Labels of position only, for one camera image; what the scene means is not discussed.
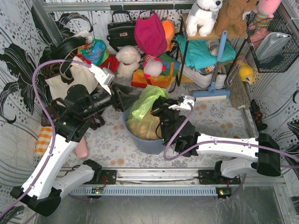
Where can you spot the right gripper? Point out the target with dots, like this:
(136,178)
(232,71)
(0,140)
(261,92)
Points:
(164,106)

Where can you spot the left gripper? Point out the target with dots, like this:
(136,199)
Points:
(117,98)

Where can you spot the green trash bag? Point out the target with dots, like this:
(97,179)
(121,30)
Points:
(140,122)

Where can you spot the blue trash bin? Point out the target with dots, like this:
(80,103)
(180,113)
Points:
(145,146)

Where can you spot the blue floor squeegee mop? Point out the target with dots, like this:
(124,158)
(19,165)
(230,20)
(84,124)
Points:
(212,93)

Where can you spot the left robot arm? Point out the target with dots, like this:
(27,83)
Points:
(43,192)

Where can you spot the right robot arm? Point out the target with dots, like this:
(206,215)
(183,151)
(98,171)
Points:
(252,154)

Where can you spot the rainbow striped bag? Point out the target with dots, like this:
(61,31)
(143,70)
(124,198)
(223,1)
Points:
(165,79)

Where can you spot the colourful printed bag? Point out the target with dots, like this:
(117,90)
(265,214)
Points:
(95,52)

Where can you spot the magenta cloth bag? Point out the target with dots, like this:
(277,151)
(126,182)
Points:
(150,35)

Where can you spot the silver foil bag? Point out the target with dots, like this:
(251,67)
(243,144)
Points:
(272,44)

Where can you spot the red cloth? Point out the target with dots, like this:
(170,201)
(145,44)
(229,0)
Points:
(111,63)

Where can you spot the pink white plush doll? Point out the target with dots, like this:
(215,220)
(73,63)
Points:
(153,66)

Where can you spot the cream plush sheep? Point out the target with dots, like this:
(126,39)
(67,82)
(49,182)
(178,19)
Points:
(129,59)

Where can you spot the teal folded cloth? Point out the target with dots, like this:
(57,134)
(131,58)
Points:
(198,55)

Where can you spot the white sneakers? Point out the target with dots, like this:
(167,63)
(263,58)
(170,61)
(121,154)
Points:
(203,77)

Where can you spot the black leather handbag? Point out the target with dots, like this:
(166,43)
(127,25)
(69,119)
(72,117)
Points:
(121,34)

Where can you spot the pink plush roll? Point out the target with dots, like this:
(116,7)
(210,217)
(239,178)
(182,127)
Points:
(81,149)

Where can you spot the brown patterned handbag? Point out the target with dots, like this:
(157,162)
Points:
(57,108)

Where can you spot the brown chenille duster mop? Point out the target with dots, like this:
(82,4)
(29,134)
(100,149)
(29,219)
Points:
(238,95)

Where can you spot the orange plush toy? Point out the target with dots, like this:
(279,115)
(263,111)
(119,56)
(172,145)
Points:
(169,29)

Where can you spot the black round hat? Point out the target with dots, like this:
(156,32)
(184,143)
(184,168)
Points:
(67,46)

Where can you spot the orange checkered cloth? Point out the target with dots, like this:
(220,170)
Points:
(43,141)

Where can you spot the black wooden shelf rack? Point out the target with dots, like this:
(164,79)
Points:
(212,36)

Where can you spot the yellow plush duck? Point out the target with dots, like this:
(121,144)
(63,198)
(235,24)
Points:
(245,71)

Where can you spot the white plush dog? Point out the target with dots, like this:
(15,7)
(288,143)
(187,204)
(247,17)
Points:
(202,17)

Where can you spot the brown teddy bear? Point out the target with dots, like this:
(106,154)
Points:
(231,14)

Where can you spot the pink plush toy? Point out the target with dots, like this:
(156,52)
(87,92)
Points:
(265,12)

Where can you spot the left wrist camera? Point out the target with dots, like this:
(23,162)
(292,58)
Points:
(104,76)

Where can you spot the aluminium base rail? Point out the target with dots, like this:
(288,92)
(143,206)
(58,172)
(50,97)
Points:
(177,176)

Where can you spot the black wire basket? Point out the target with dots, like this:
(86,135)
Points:
(285,58)

